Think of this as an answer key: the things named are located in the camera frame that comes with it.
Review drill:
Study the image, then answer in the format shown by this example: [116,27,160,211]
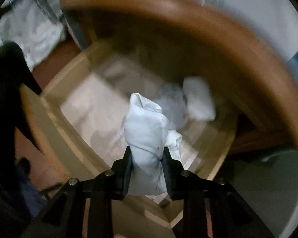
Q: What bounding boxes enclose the light blue underwear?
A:
[124,93,182,196]

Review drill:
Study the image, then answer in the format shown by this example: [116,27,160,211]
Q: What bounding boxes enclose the wooden drawer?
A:
[21,41,236,237]

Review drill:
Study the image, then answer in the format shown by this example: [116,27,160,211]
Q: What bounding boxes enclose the pale grey folded underwear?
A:
[153,76,216,130]

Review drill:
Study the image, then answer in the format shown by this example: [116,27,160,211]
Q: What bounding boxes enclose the grey cube stool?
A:
[225,0,298,237]

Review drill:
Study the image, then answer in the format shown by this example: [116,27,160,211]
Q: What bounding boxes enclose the white floral bedding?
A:
[0,0,66,70]

